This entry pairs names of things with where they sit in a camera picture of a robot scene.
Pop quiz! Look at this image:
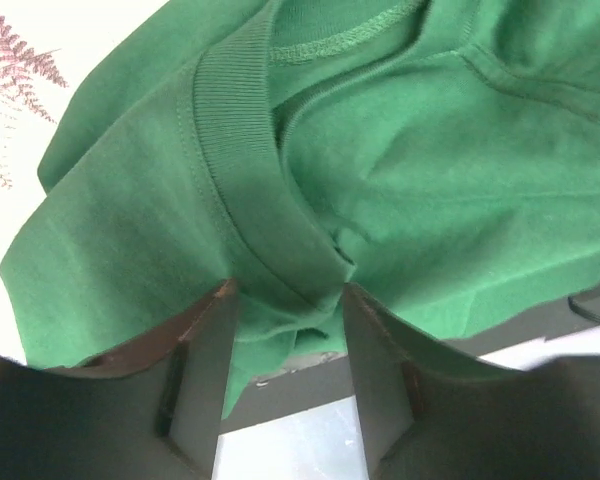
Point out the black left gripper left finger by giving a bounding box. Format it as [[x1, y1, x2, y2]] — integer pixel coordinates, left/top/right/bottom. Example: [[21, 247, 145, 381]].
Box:
[[0, 281, 239, 479]]

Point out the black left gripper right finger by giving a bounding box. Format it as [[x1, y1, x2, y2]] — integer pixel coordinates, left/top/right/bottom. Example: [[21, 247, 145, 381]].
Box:
[[342, 284, 600, 479]]

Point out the green t shirt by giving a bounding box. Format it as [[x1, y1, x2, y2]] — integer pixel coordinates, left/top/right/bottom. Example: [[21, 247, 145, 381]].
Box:
[[0, 1, 600, 405]]

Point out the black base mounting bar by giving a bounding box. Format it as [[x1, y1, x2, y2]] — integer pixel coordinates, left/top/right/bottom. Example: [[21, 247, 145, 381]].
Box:
[[221, 299, 600, 433]]

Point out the floral patterned table mat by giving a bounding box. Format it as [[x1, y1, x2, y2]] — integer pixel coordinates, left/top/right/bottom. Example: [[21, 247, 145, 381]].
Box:
[[0, 0, 191, 371]]

